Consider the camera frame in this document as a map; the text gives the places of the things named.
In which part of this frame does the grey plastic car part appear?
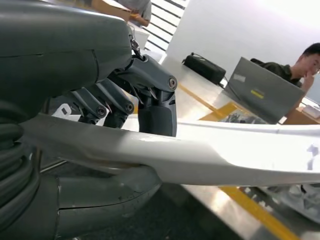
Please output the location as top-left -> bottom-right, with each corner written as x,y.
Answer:
265,183 -> 320,225

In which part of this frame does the white window blind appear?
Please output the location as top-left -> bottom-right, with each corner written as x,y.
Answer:
144,0 -> 191,54

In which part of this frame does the yellow tape strip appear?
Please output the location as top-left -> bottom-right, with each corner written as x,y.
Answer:
177,82 -> 239,122
219,185 -> 300,240

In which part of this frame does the black bag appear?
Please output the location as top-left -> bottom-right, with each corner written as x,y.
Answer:
182,51 -> 227,86

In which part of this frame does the grey laptop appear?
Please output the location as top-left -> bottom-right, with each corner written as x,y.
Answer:
223,56 -> 306,125

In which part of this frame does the seated person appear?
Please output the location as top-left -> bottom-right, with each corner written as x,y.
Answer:
250,42 -> 320,94

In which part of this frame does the wooden desk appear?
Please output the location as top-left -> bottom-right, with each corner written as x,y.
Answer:
282,107 -> 320,126

